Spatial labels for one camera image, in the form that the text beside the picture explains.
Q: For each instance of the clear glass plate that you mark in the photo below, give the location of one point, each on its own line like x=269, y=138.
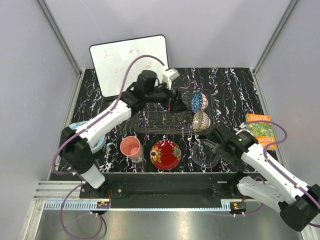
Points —
x=200, y=153

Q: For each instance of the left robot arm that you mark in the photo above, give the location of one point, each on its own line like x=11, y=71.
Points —
x=76, y=144

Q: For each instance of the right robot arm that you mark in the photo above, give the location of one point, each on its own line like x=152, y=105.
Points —
x=296, y=201

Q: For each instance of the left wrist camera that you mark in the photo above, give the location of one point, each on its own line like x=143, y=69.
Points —
x=168, y=76

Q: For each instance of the blue patterned bowl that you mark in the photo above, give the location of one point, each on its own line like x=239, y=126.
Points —
x=198, y=102

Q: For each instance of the wire dish rack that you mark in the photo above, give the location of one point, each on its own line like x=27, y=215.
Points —
x=153, y=119

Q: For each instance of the whiteboard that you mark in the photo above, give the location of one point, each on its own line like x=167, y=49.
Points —
x=111, y=61

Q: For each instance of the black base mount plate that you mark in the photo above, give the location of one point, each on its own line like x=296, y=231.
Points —
x=165, y=190

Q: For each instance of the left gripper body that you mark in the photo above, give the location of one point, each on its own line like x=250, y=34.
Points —
x=162, y=94

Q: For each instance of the pink tumbler cup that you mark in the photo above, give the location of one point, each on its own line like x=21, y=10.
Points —
x=132, y=148

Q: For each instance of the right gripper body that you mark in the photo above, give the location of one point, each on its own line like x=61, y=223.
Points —
x=233, y=160

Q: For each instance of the red floral plate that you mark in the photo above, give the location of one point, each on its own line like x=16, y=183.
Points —
x=165, y=155

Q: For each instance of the red patterned white bowl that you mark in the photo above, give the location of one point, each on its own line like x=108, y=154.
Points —
x=201, y=121

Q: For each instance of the orange green book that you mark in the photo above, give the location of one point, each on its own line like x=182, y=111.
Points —
x=262, y=131

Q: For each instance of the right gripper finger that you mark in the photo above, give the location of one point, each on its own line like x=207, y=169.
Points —
x=215, y=156
x=218, y=136

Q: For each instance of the light blue headphones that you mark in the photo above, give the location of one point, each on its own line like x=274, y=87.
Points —
x=98, y=145

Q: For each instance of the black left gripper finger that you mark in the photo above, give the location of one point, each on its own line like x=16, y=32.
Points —
x=178, y=96
x=179, y=107

